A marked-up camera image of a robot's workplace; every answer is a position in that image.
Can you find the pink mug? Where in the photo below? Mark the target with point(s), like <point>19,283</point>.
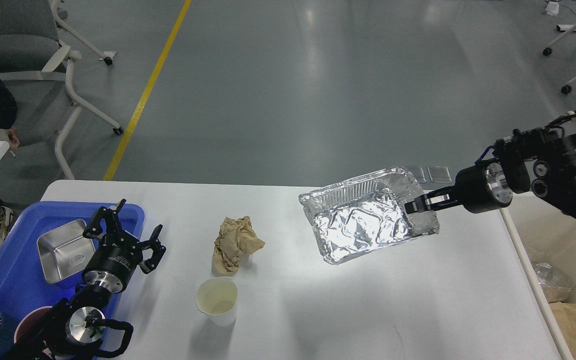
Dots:
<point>29,321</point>

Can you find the aluminium foil container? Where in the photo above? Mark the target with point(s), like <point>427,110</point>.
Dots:
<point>366,213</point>

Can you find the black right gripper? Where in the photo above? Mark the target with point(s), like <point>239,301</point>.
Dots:
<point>479,188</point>

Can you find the floor outlet cover right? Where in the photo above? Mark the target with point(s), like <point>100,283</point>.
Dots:
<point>439,174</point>

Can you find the white paper cup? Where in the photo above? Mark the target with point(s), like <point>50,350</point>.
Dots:
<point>217,299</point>

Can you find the white plastic bin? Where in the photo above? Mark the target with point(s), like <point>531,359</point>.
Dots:
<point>534,224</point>

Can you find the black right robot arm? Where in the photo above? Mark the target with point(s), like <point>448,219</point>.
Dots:
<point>540,160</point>

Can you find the grey office chair near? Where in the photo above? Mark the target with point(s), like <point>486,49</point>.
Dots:
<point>38,68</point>

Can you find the blue plastic tray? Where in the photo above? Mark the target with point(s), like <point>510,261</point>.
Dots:
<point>23,287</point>

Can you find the floor outlet cover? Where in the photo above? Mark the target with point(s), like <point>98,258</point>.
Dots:
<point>418,173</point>
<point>439,174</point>

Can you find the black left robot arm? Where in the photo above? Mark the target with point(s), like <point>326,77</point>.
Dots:
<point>76,327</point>

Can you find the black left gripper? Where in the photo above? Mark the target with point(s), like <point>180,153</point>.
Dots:
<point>116,258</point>

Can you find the clear plastic bag in bin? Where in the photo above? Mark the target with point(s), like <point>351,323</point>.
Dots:
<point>556,285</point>

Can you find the floor outlet cover left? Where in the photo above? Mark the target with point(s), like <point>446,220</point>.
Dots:
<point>418,173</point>

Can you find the white power adapter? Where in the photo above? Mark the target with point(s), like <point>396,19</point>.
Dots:
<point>552,8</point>

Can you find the crumpled brown paper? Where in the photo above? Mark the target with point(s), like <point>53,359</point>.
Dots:
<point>236,239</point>

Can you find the stainless steel rectangular tray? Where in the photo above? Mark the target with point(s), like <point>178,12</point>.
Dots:
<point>64,253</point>

